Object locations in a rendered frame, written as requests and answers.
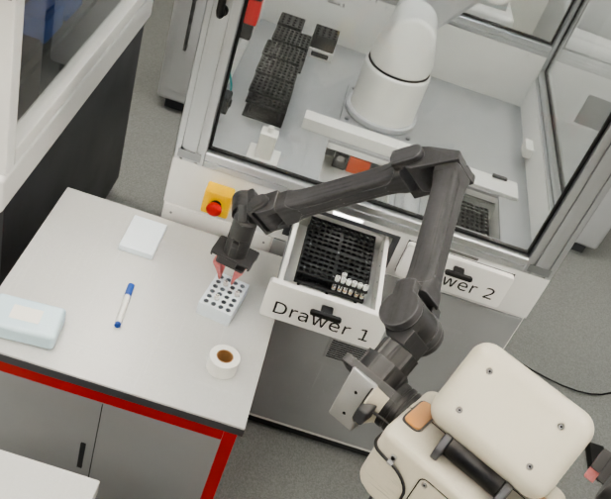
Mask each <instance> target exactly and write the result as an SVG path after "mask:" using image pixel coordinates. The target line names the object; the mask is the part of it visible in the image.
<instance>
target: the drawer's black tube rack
mask: <svg viewBox="0 0 611 499"><path fill-rule="evenodd" d="M312 219H314V220H315V221H314V220H312ZM318 221H320V222H318ZM311 223H312V224H314V225H312V224H311ZM323 223H325V224H323ZM328 224H329V225H331V226H329V225H328ZM317 225H318V226H320V227H318V226H317ZM333 226H335V227H336V228H335V227H333ZM322 227H324V228H322ZM339 228H340V229H339ZM328 229H330V230H328ZM332 230H334V232H333V231H332ZM346 230H347V231H348V232H347V231H346ZM338 232H340V234H339V233H338ZM351 232H352V233H351ZM345 234H346V235H347V236H346V235H345ZM357 234H358V235H357ZM361 235H363V237H362V236H361ZM350 236H352V237H350ZM367 237H369V239H368V238H367ZM356 238H357V239H356ZM372 239H373V240H372ZM375 239H376V237H374V236H371V235H368V234H365V233H362V232H359V231H356V230H353V229H350V228H347V227H344V226H341V225H338V224H335V223H332V222H329V221H326V220H323V219H320V218H317V217H314V216H312V217H311V220H310V224H309V225H308V228H307V232H306V236H305V239H304V243H303V247H302V251H301V254H300V257H299V261H298V265H297V269H298V266H299V265H301V266H304V268H305V267H307V268H310V269H313V270H316V271H319V272H322V273H325V274H328V275H331V276H333V280H334V277H336V275H340V276H341V279H342V274H343V272H346V273H347V274H348V275H347V277H346V279H351V280H352V282H353V281H354V280H355V281H357V284H359V283H360V282H361V283H362V284H363V285H365V284H367V285H368V284H369V278H370V272H371V265H372V259H373V252H374V246H375ZM361 240H362V241H361ZM371 243H372V244H371ZM297 269H296V273H295V276H294V280H293V281H294V282H297V283H296V284H297V285H300V284H303V285H306V286H309V287H312V288H315V289H318V290H321V291H324V292H325V294H329V293H331V294H334V295H337V296H340V297H343V298H346V299H349V300H352V301H354V303H356V302H358V303H360V304H362V303H363V299H364V297H363V299H359V295H360V293H359V295H358V297H354V294H355V291H354V293H353V295H352V296H350V295H349V294H348V293H349V290H350V289H349V290H348V292H347V294H344V293H343V290H344V287H343V289H342V291H341V292H338V291H337V289H338V285H337V287H336V290H332V289H331V288H332V285H333V283H330V282H327V281H324V280H321V279H318V278H315V277H312V276H309V275H306V274H303V273H300V272H297Z"/></svg>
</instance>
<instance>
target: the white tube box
mask: <svg viewBox="0 0 611 499"><path fill-rule="evenodd" d="M232 278H233V277H231V276H229V275H227V274H224V273H223V274H222V276H221V278H220V279H219V278H218V273H217V274H216V276H215V278H214V279H213V281H212V282H211V284H210V285H209V287H208V288H207V290H206V291H205V293H204V294H203V296H202V297H201V299H200V301H199V303H198V306H197V310H196V313H197V314H200V315H202V316H204V317H206V318H209V319H211V320H213V321H215V322H218V323H220V324H222V325H224V326H227V327H228V326H229V324H230V323H231V321H232V319H233V318H234V316H235V314H236V312H237V311H238V309H239V307H240V306H241V304H242V302H243V300H244V299H245V297H246V295H247V292H248V289H249V285H248V284H246V283H244V282H243V281H240V280H238V279H236V280H235V282H234V283H233V285H231V281H232ZM224 280H228V281H229V283H228V286H227V287H226V286H224V285H223V282H224ZM235 291H240V296H239V298H237V297H235ZM215 294H219V295H220V298H219V300H218V301H215V300H214V296H215Z"/></svg>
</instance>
